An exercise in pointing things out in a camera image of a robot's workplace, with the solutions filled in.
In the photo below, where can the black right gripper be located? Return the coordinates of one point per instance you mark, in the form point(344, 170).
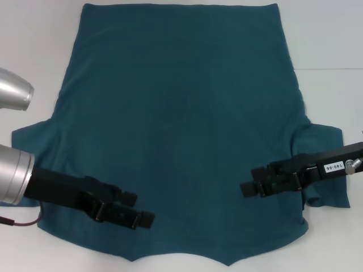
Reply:
point(329, 161)

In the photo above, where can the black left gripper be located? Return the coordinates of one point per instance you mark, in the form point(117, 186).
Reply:
point(62, 187)

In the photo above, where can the teal blue t-shirt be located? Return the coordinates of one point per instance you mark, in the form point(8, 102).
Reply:
point(181, 113)

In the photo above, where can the silver angled plug connector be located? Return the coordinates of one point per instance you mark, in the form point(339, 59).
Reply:
point(351, 165)

